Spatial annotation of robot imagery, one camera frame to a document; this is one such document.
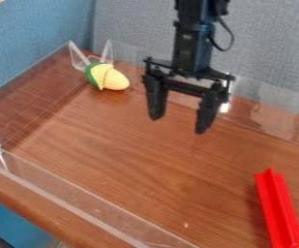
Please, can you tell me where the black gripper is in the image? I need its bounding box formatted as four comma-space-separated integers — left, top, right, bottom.
144, 57, 236, 134

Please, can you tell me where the red plastic bar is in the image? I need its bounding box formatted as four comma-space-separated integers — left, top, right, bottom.
254, 168, 299, 248

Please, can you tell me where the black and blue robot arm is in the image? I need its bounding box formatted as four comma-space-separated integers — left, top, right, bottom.
144, 0, 236, 134

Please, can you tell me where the yellow green toy corn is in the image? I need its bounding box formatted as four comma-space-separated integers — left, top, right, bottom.
85, 62, 130, 90

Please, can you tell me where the clear acrylic back panel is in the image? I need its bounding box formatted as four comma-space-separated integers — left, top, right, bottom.
102, 40, 299, 144

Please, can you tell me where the clear acrylic panel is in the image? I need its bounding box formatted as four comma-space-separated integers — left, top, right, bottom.
0, 144, 198, 248
0, 41, 114, 87
102, 40, 299, 144

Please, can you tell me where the clear acrylic left panel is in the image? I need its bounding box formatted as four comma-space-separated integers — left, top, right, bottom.
0, 41, 114, 87

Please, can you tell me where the clear acrylic front panel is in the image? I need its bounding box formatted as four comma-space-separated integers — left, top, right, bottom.
0, 144, 198, 248

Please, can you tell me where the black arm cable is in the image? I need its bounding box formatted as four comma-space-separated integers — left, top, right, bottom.
208, 15, 236, 52

